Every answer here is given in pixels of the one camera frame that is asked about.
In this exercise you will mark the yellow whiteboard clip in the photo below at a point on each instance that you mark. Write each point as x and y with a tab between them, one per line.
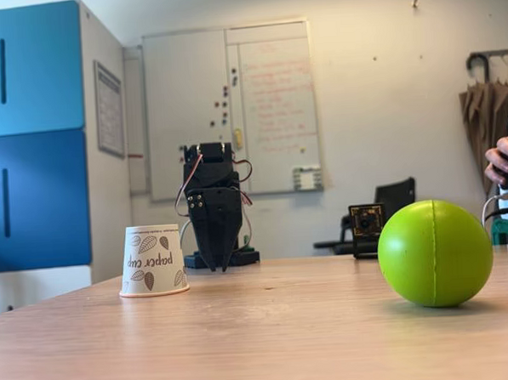
237	138

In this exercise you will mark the person's hand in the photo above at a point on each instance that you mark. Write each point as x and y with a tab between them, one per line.
501	149

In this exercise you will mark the white cabinet with blue doors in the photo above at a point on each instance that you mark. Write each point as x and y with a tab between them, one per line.
39	82

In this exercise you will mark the brown folded umbrella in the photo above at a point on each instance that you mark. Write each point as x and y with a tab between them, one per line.
486	118

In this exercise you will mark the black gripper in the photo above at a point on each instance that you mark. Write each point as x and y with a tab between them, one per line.
219	210

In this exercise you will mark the white paper cup leaf print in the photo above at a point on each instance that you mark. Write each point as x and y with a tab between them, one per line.
153	263

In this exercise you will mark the small black webcam on stand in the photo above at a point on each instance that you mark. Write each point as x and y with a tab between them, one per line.
366	223

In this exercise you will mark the black office chair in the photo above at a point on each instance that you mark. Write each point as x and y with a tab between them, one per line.
394	191

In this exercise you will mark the green foam ball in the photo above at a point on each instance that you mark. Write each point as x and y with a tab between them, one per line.
432	253

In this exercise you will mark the green table clamp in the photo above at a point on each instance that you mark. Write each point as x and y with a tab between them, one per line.
505	230

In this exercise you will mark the large wall whiteboard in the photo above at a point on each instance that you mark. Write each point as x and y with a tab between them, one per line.
190	116

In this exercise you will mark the framed notice sheet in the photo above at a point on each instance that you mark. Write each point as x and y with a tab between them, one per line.
109	108

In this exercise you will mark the wall coat rack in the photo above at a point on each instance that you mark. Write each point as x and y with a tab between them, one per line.
502	52

